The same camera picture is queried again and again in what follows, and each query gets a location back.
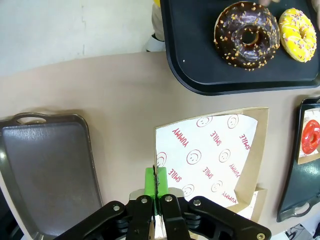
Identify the yellow donut with sprinkles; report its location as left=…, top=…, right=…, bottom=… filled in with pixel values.
left=277, top=7, right=318, bottom=63

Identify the black handled tray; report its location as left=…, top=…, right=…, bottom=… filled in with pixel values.
left=276, top=96, right=320, bottom=223

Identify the green-black left gripper left finger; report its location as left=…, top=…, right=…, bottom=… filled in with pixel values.
left=53, top=166, right=158, bottom=240

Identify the red glazed donut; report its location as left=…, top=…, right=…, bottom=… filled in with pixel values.
left=301, top=119, right=320, bottom=155

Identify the white smiley printed paper liner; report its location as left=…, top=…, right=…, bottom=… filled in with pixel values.
left=155, top=113, right=259, bottom=208
left=298, top=109, right=320, bottom=158
left=247, top=191, right=260, bottom=220

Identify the green-black left gripper right finger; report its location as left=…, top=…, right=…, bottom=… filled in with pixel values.
left=154, top=166, right=273, bottom=240

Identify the black serving tray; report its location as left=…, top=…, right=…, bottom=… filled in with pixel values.
left=159, top=0, right=320, bottom=96
left=0, top=112, right=104, bottom=240

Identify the person in yellow hoodie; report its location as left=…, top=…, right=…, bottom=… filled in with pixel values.
left=145, top=0, right=166, bottom=53

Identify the chocolate donut with nut bits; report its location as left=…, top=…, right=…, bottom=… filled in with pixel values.
left=213, top=1, right=281, bottom=72

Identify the brown cardboard food box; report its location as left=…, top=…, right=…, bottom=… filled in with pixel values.
left=151, top=106, right=270, bottom=238
left=234, top=184, right=269, bottom=221
left=296, top=107, right=320, bottom=165

